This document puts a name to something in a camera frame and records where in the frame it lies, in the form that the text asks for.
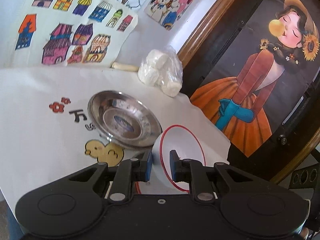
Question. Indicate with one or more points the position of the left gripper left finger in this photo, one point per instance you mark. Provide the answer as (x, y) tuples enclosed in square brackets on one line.
[(126, 174)]

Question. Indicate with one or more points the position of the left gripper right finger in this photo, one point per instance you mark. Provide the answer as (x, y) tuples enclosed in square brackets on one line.
[(194, 173)]

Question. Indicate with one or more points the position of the white bowl red rim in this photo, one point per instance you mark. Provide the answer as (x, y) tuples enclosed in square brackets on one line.
[(186, 145)]

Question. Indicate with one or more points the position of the steel plate stack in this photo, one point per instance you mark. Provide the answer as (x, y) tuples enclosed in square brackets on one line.
[(124, 120)]

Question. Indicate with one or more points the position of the white printed table mat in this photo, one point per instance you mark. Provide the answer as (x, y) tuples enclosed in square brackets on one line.
[(45, 124)]

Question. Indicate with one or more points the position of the orange dress girl painting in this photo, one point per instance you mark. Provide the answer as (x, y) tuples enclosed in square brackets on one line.
[(235, 104)]

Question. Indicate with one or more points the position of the wooden stick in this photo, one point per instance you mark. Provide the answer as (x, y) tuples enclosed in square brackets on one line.
[(125, 67)]

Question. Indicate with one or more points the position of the bag of white rolls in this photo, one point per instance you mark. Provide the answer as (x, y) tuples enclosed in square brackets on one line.
[(162, 69)]

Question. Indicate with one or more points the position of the colourful houses drawing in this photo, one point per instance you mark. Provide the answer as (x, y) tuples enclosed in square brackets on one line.
[(55, 33)]

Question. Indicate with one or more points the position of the girl with teddy drawing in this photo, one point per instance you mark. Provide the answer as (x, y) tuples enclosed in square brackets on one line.
[(167, 12)]

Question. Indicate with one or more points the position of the brown wooden frame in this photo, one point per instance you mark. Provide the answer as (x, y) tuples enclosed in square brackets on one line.
[(202, 30)]

